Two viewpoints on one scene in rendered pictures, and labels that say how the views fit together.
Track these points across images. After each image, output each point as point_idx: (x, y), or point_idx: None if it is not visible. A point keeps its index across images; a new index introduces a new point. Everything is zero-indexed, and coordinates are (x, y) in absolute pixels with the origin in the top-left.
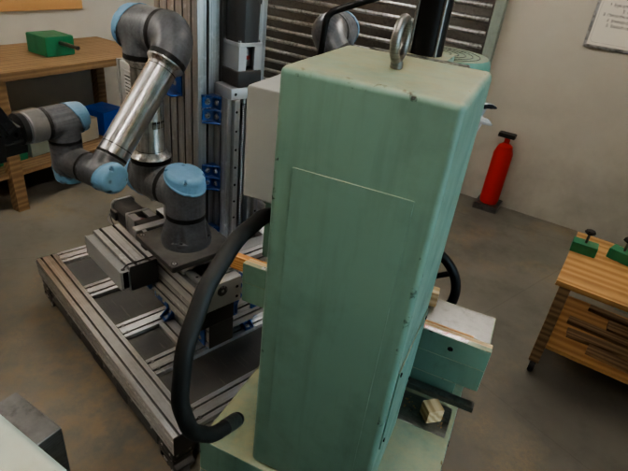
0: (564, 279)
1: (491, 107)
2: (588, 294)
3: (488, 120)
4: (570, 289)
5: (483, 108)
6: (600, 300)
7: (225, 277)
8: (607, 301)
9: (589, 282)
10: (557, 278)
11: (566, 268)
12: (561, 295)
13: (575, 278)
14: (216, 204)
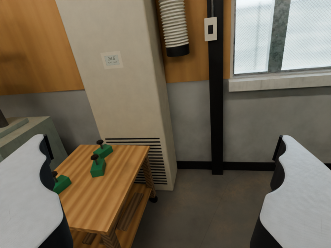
0: (104, 225)
1: (49, 153)
2: (120, 208)
3: (289, 136)
4: (114, 221)
5: (52, 188)
6: (124, 201)
7: None
8: (125, 196)
9: (103, 207)
10: (104, 231)
11: (82, 224)
12: (111, 233)
13: (100, 217)
14: None
